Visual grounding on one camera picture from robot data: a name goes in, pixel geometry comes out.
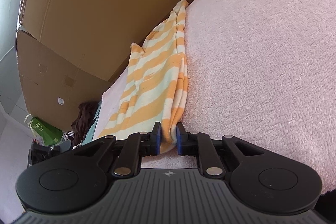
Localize pink fluffy towel blanket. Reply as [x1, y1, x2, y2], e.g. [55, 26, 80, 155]
[93, 0, 336, 195]

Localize green shopping bag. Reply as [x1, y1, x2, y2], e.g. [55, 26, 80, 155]
[25, 114, 64, 147]

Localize large cardboard box with labels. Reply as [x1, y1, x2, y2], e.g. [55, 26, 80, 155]
[17, 0, 244, 83]

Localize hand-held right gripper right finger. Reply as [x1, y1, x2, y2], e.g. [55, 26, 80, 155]
[176, 122, 269, 178]

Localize teal blanket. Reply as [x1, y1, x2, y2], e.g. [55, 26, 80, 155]
[83, 106, 102, 144]

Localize black and white striped cloth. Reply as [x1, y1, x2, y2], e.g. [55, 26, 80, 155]
[65, 132, 84, 148]

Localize dark brown cloth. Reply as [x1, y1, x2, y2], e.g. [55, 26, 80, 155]
[71, 101, 99, 147]

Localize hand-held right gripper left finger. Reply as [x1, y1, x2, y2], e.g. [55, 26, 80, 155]
[72, 122, 161, 178]

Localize cardboard box with small label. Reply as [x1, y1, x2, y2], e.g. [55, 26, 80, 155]
[16, 30, 118, 132]

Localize orange and white striped sweater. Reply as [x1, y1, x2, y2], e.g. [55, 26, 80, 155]
[98, 0, 189, 153]

